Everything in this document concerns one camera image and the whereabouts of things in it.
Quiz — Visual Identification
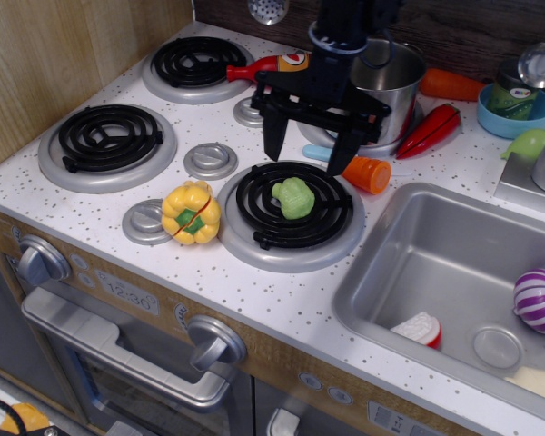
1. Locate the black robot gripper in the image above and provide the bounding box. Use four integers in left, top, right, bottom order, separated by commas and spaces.
252, 43, 391, 176

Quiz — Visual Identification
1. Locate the green toy broccoli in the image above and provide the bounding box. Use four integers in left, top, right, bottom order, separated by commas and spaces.
272, 177, 315, 220

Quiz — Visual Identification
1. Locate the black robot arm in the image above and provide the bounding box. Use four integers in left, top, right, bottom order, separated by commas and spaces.
251, 1, 403, 176

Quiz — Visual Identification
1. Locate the stainless steel pot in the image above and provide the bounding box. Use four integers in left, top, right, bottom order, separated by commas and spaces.
320, 37, 427, 147

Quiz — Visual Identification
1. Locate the blue toy knife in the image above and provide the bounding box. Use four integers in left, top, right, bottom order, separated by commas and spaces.
302, 144, 413, 177

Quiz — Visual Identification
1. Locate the grey stove knob back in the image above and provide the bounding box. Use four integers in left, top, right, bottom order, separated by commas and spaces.
233, 97, 263, 128

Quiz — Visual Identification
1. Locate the grey stove knob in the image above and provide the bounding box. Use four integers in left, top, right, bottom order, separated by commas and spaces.
183, 143, 238, 181
233, 97, 263, 128
122, 199, 172, 245

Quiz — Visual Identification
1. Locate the orange toy carrot front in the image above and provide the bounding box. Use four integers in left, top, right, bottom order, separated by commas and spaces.
342, 156, 391, 194

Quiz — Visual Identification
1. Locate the orange toy carrot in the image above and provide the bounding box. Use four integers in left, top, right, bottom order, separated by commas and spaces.
342, 156, 391, 194
420, 68, 485, 102

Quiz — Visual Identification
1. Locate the red toy ketchup bottle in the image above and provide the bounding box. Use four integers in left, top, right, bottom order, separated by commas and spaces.
226, 53, 311, 84

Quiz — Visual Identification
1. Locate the grey stove knob middle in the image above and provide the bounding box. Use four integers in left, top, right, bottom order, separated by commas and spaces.
183, 143, 238, 181

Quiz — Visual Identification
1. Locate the front right black burner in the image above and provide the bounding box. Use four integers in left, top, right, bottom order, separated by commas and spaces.
217, 161, 365, 273

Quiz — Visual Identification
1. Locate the black burner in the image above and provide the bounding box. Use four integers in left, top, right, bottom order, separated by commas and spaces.
142, 36, 254, 104
217, 161, 365, 273
37, 104, 177, 194

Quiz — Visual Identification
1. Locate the red toy chili pepper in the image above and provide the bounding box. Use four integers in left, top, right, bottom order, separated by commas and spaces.
395, 104, 461, 160

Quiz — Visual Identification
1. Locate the silver skimmer spoon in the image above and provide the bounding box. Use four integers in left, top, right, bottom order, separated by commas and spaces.
247, 0, 290, 25

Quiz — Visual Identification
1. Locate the orange toy carrot back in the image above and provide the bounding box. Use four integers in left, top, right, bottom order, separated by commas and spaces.
420, 68, 485, 102

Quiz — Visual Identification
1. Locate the back left black burner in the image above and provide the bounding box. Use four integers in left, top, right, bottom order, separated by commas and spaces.
142, 36, 254, 104

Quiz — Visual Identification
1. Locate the yellow toy bell pepper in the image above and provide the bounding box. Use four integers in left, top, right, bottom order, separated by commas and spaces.
161, 181, 222, 245

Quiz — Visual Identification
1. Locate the grey toy sink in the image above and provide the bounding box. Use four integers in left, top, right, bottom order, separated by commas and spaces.
333, 183, 545, 420

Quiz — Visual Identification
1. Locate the grey stove knob front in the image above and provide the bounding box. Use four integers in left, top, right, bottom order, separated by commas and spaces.
122, 199, 172, 245

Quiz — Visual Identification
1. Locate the green toy can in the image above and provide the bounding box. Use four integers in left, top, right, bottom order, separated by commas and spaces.
486, 58, 538, 121

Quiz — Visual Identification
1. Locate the front left black burner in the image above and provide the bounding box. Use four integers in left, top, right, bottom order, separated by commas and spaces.
37, 104, 177, 194

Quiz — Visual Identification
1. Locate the green toy pear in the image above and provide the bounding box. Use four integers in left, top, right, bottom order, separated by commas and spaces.
500, 128, 545, 160

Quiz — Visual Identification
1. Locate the red white toy piece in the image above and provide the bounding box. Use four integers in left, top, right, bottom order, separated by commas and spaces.
391, 312, 442, 349

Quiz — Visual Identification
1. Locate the right oven dial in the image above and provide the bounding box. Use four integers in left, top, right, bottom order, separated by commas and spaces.
187, 315, 247, 372

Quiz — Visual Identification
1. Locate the oven dial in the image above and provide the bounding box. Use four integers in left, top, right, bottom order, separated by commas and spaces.
18, 234, 72, 286
187, 315, 247, 372

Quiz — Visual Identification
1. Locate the blue plastic bowl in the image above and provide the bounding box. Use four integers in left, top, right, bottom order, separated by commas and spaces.
477, 84, 545, 139

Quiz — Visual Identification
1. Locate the purple striped toy onion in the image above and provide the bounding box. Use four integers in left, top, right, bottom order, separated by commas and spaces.
513, 268, 545, 335

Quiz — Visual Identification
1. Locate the left oven dial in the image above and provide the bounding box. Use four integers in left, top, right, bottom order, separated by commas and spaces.
18, 234, 72, 286

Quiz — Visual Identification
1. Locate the yellow toy on floor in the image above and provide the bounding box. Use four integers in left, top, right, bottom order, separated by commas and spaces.
0, 403, 51, 435

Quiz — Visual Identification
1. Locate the grey oven door handle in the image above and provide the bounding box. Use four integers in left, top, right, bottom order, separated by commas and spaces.
22, 288, 230, 413

